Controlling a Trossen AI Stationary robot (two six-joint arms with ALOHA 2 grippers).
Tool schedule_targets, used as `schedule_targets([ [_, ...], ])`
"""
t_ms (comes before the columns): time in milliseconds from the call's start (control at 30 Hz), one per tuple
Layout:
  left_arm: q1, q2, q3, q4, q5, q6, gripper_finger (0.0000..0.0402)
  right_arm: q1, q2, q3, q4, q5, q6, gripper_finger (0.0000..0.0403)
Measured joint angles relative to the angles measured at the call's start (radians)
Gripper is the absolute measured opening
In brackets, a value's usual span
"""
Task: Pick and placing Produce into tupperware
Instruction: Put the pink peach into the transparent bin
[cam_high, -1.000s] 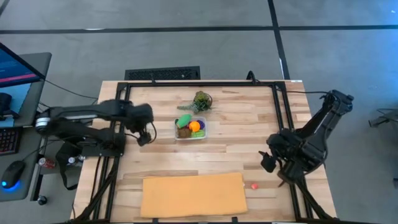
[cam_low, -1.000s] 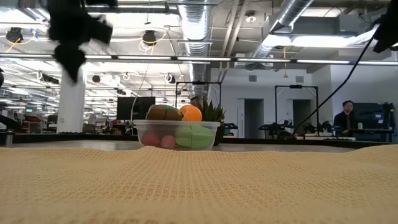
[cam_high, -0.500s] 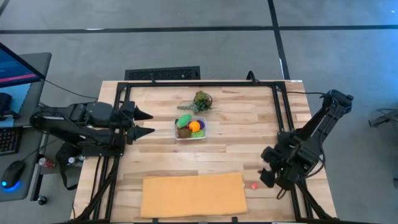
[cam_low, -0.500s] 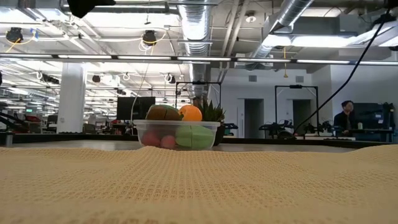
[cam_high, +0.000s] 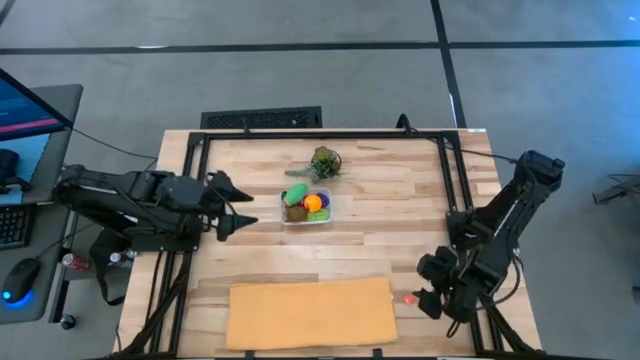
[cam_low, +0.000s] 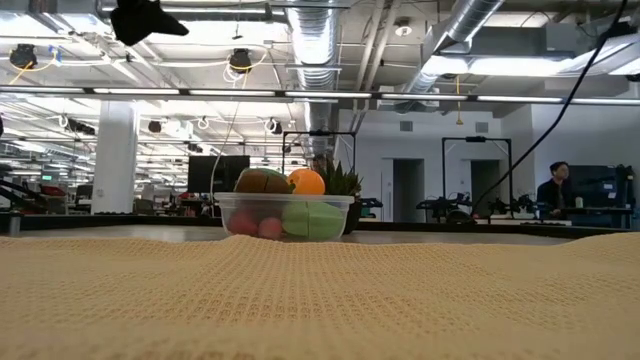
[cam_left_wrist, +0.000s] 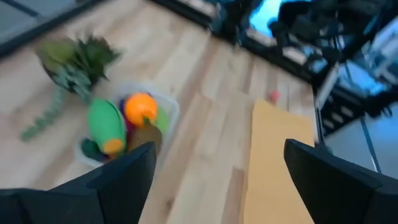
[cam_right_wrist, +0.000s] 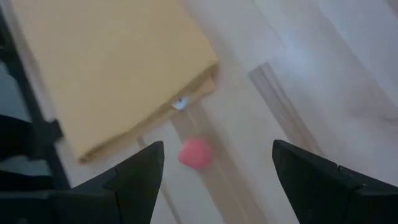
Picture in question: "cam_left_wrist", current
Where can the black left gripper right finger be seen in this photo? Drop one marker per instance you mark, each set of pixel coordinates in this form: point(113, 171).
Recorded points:
point(335, 186)

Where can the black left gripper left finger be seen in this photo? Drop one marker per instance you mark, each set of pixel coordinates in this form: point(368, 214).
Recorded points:
point(118, 189)

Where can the brown toy kiwi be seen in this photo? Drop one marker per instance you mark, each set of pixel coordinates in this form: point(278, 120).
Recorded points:
point(146, 138)

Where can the green ribbed toy vegetable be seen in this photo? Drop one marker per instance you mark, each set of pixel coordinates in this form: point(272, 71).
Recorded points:
point(105, 124)

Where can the purple toy grapes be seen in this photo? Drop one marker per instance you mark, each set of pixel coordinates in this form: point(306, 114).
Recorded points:
point(122, 107)

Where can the light green toy leaf vegetable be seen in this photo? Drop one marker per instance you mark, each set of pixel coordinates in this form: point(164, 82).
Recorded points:
point(162, 119)

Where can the orange toy fruit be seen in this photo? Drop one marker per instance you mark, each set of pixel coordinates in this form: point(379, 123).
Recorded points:
point(140, 109)

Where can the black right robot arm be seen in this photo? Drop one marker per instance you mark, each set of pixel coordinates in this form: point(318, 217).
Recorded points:
point(311, 28)

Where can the clear plastic tupperware container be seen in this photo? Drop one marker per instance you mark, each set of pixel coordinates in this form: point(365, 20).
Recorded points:
point(172, 105)

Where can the orange waffle cloth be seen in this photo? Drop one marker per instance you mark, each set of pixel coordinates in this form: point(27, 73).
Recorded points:
point(276, 161)

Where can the small pink-red toy fruit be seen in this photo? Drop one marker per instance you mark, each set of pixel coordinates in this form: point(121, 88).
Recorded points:
point(274, 96)

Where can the potted green succulent plant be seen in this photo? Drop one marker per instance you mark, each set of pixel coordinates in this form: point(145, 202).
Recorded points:
point(74, 68)

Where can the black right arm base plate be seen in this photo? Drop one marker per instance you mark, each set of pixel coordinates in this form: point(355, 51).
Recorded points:
point(292, 53)

